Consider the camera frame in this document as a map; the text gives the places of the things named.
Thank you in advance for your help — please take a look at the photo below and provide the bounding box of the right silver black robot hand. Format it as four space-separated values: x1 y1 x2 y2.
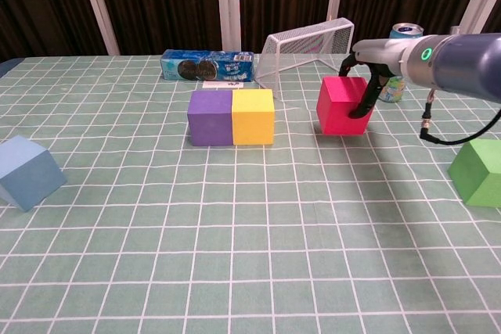
338 36 406 120

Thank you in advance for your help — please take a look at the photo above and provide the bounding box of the magenta foam cube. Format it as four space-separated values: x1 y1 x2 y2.
315 75 376 136

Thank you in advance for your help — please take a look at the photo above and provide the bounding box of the yellow foam cube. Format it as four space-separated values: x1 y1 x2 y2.
231 88 276 145

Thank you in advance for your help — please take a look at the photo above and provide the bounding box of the green foam cube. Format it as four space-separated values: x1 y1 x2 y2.
447 138 501 209

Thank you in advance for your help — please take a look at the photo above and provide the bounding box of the purple foam cube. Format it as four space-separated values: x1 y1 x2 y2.
186 90 234 146

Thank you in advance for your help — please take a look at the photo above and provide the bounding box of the light blue drink can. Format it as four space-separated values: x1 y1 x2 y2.
375 23 425 104

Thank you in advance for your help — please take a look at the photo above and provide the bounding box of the blue cookie box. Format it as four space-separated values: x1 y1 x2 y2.
160 49 257 83

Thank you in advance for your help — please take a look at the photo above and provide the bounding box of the green checked tablecloth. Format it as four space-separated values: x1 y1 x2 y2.
0 51 501 334

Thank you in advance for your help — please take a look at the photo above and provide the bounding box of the blue table pad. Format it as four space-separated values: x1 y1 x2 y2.
0 58 19 79

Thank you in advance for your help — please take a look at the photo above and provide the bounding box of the light blue foam cube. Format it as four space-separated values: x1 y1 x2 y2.
0 135 67 213

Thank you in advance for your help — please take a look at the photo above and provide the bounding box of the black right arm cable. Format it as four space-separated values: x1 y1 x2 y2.
418 89 501 145

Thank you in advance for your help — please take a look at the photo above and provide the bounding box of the white wire mesh basket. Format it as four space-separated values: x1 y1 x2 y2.
254 16 355 100

